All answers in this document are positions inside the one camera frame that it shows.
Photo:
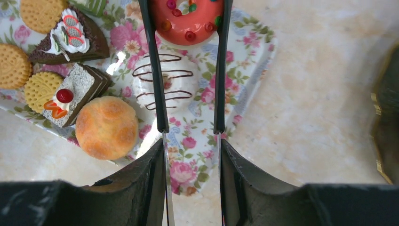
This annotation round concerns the chocolate cream cake slice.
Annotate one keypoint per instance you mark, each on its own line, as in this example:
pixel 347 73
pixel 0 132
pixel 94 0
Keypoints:
pixel 75 38

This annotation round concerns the red sprinkled donut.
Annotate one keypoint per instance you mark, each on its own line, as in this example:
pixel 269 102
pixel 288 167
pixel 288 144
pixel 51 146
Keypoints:
pixel 196 27

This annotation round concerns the three-tier smoked glass stand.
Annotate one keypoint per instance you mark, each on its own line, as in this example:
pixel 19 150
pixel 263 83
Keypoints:
pixel 385 130

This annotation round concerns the patterned yellow biscuit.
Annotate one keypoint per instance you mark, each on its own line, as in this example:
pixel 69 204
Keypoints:
pixel 40 88

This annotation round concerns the white chocolate-striped donut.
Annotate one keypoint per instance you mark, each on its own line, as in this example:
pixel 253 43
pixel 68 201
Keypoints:
pixel 180 81

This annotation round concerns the round golden bun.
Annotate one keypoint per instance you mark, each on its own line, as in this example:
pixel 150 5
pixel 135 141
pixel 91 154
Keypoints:
pixel 107 128

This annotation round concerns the round biscuit cookie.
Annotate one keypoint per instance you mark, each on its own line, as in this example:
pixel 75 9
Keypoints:
pixel 41 15

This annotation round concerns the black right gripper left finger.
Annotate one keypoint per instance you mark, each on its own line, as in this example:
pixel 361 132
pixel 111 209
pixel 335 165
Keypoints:
pixel 132 196

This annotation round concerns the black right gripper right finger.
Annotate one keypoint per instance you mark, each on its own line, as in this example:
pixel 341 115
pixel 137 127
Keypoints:
pixel 252 197

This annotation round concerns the floral serving tray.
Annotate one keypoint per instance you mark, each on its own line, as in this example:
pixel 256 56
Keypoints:
pixel 251 48

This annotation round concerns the white cake slice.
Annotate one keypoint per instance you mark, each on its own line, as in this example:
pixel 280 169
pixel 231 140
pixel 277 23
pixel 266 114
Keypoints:
pixel 82 84

